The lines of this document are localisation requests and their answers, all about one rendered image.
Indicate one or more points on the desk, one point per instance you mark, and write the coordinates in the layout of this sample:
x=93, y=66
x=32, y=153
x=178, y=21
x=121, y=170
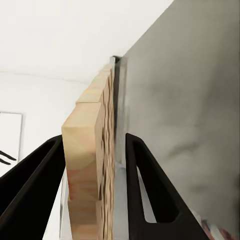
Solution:
x=178, y=89

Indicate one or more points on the jigsaw puzzle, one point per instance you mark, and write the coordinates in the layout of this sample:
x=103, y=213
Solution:
x=89, y=150

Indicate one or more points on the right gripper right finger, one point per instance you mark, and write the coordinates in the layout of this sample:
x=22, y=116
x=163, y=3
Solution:
x=174, y=219

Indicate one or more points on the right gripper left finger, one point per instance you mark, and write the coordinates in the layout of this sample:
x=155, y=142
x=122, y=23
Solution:
x=28, y=192

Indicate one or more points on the swivel chair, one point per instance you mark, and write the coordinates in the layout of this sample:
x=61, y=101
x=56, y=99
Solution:
x=120, y=212

